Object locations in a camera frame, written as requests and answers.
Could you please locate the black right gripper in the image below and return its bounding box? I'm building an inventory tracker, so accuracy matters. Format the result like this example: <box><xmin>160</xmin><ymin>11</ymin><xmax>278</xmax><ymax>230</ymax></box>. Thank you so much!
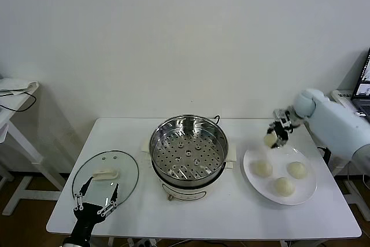
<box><xmin>266</xmin><ymin>119</ymin><xmax>303</xmax><ymax>150</ymax></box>

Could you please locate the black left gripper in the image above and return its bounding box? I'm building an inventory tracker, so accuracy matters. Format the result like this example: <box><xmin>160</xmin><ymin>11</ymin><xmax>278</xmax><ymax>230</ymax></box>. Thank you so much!
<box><xmin>70</xmin><ymin>176</ymin><xmax>120</xmax><ymax>241</ymax></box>

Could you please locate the white steamed baozi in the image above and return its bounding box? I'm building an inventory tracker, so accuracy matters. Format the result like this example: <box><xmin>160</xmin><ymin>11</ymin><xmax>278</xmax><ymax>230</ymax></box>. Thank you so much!
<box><xmin>250</xmin><ymin>160</ymin><xmax>273</xmax><ymax>178</ymax></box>
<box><xmin>287</xmin><ymin>161</ymin><xmax>308</xmax><ymax>180</ymax></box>
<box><xmin>272</xmin><ymin>176</ymin><xmax>297</xmax><ymax>197</ymax></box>
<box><xmin>263</xmin><ymin>132</ymin><xmax>279</xmax><ymax>148</ymax></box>

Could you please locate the round glass pot lid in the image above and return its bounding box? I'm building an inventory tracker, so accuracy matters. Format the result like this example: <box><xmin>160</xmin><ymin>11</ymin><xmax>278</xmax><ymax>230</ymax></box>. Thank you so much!
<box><xmin>72</xmin><ymin>150</ymin><xmax>140</xmax><ymax>212</ymax></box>

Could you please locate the perforated steel steamer basket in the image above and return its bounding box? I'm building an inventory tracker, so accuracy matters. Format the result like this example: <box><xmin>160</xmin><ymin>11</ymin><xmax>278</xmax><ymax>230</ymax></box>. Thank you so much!
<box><xmin>149</xmin><ymin>115</ymin><xmax>230</xmax><ymax>183</ymax></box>

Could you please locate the white oval plate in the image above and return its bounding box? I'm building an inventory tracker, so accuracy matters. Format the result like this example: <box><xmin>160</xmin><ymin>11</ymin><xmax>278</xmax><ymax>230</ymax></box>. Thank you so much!
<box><xmin>243</xmin><ymin>142</ymin><xmax>318</xmax><ymax>206</ymax></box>

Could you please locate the black upright floor device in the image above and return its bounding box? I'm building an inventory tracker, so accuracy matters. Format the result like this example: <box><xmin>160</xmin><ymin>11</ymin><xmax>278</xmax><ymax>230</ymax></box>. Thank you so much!
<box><xmin>317</xmin><ymin>146</ymin><xmax>332</xmax><ymax>168</ymax></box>

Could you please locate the white side desk with laptop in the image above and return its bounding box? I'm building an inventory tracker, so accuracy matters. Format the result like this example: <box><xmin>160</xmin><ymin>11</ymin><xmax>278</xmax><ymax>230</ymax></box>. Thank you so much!
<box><xmin>331</xmin><ymin>90</ymin><xmax>370</xmax><ymax>216</ymax></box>

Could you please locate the white side desk with cloth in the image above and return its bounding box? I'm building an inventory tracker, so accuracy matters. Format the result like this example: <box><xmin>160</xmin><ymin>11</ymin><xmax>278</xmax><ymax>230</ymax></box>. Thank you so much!
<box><xmin>0</xmin><ymin>78</ymin><xmax>69</xmax><ymax>216</ymax></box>

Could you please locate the white electric cooking pot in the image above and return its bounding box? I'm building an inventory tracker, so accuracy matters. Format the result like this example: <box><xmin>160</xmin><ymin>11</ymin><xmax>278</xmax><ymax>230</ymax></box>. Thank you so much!
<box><xmin>140</xmin><ymin>138</ymin><xmax>239</xmax><ymax>203</ymax></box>

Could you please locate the dark open laptop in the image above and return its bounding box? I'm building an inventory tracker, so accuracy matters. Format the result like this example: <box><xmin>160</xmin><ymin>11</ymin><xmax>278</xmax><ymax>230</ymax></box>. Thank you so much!
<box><xmin>351</xmin><ymin>47</ymin><xmax>370</xmax><ymax>120</ymax></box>

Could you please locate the white crumpled cloth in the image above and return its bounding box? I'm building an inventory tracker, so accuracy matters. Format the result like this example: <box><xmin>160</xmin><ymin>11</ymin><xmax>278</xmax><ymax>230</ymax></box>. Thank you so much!
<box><xmin>0</xmin><ymin>78</ymin><xmax>41</xmax><ymax>97</ymax></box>

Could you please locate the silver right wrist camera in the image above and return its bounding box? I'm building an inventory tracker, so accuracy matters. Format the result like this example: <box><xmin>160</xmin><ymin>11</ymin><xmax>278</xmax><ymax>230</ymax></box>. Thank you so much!
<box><xmin>273</xmin><ymin>108</ymin><xmax>293</xmax><ymax>125</ymax></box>

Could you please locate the thin black desk cable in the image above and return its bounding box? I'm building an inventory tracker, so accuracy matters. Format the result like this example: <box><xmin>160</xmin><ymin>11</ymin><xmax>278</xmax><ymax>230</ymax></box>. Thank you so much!
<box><xmin>0</xmin><ymin>89</ymin><xmax>38</xmax><ymax>112</ymax></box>

